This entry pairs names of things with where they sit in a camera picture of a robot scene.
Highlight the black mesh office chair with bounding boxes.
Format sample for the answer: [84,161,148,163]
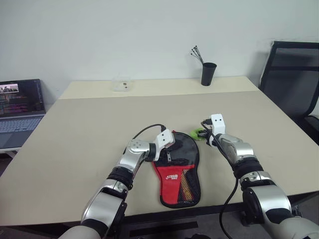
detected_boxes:
[258,40,319,147]

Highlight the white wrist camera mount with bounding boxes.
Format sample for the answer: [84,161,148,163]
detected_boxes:
[153,129,176,162]
[209,114,226,136]

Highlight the clear plastic box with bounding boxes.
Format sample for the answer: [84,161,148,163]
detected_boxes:
[111,73,133,93]

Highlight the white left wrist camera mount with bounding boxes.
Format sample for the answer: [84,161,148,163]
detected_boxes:
[153,129,176,162]

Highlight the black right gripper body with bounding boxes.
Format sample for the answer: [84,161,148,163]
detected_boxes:
[200,122,213,140]

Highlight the black red paddle case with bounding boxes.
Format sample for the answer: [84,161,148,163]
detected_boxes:
[151,129,202,208]

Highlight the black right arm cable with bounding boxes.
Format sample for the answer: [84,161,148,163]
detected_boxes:
[200,119,241,239]

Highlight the white laptop stand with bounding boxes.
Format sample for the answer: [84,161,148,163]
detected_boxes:
[0,146,22,158]

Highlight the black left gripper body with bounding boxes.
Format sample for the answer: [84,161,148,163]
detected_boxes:
[161,145,176,160]

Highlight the black cable ties bundle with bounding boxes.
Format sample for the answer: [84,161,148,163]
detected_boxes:
[189,45,206,64]

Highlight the black table frame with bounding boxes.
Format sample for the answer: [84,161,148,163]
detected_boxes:
[119,210,252,239]

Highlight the black plastic cup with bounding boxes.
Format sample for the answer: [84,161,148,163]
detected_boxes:
[201,62,218,87]

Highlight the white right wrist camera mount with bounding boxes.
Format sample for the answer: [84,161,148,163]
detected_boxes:
[209,114,226,136]

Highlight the green fuzzy ball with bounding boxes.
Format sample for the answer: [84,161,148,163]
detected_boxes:
[189,127,205,140]

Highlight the open grey laptop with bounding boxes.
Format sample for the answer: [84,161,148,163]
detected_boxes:
[0,79,47,150]

